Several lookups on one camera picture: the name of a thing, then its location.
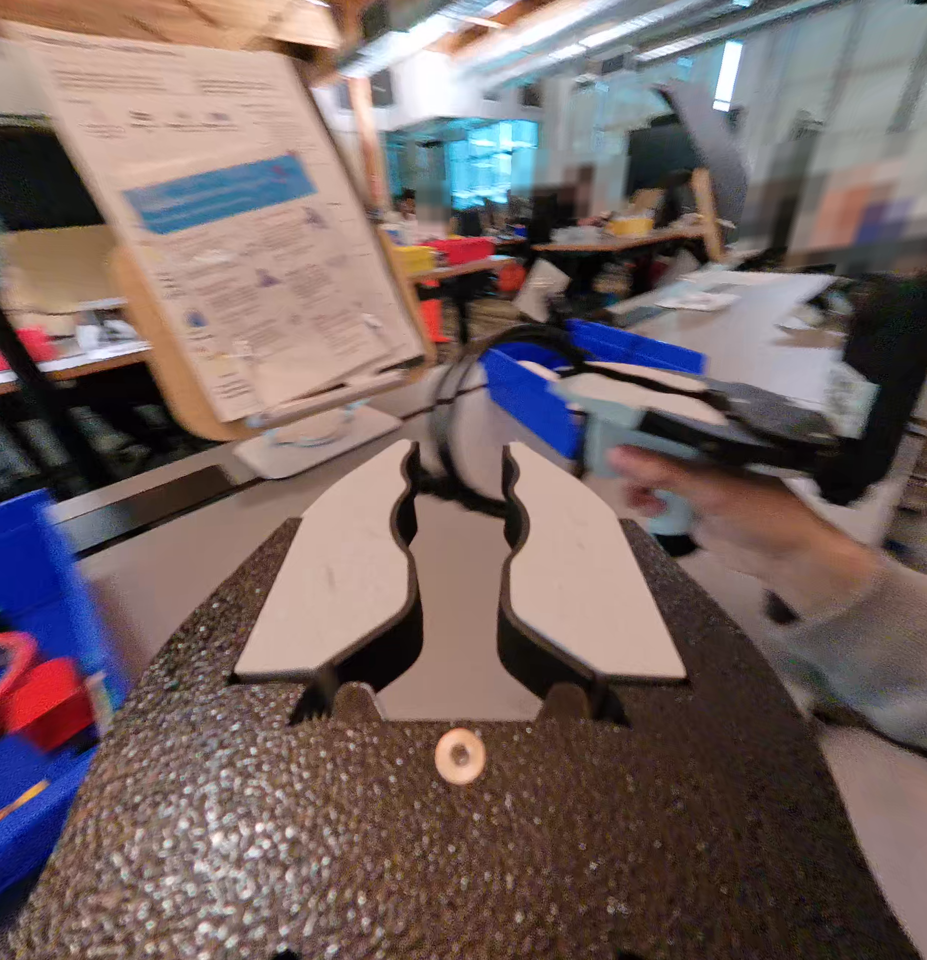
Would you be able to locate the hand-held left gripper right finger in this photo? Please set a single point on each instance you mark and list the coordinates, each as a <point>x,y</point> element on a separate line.
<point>591,592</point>

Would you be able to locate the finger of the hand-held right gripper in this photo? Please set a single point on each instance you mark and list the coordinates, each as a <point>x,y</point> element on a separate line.
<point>651,375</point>
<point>621,405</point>

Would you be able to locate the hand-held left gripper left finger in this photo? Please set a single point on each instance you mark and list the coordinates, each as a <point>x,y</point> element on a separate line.
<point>336,585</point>

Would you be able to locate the blue plastic bin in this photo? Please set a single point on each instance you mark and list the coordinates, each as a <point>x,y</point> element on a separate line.
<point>28,555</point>
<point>531,405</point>

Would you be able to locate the grey desk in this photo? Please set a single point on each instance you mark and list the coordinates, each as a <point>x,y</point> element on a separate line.
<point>448,600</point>

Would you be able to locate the person's right hand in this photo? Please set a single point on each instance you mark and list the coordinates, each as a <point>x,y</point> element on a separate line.
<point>771,525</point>

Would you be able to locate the white paper sheet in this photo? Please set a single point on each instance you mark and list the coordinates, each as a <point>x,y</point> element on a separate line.
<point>696,300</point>

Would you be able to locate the white board panel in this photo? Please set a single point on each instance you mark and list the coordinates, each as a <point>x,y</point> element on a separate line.
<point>542,289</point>

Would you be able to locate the yellow plastic bin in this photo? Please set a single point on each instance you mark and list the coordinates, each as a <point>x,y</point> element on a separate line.
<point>415,259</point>
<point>630,226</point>

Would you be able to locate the orange traffic cone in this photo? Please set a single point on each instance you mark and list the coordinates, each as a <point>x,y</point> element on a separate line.
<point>435,326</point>

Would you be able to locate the red plastic bin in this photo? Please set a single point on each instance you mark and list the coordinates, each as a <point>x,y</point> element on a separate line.
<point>463,250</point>
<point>17,352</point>

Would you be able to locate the red plastic block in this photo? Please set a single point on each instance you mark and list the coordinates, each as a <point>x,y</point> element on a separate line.
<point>51,705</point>

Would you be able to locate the white instruction sheet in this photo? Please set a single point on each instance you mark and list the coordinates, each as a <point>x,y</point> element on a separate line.
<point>246,262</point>

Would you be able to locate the person's grey sweatshirt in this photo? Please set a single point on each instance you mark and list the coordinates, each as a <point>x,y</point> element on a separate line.
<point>898,840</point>

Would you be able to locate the beige document stand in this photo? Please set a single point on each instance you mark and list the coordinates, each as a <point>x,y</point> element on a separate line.
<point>58,270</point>

